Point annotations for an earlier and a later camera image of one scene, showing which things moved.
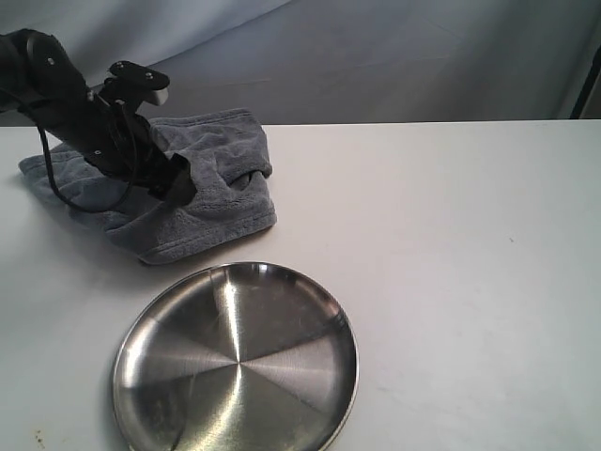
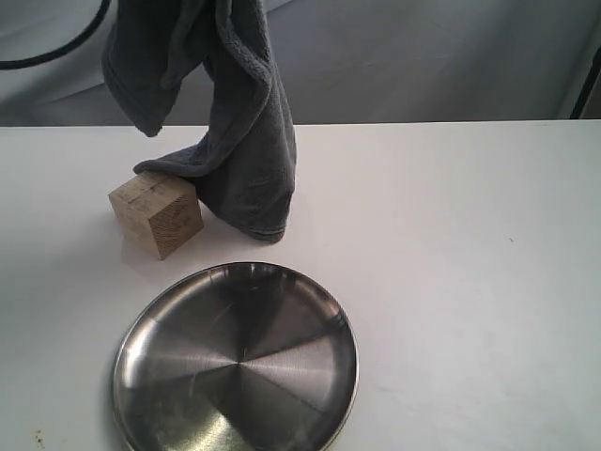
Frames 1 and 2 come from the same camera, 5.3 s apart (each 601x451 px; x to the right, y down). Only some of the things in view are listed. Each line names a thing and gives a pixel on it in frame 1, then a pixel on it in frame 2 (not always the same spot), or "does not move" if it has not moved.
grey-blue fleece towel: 228,162 → 244,164
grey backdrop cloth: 336,61 does not move
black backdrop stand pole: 590,82 does not move
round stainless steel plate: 242,356 does not move
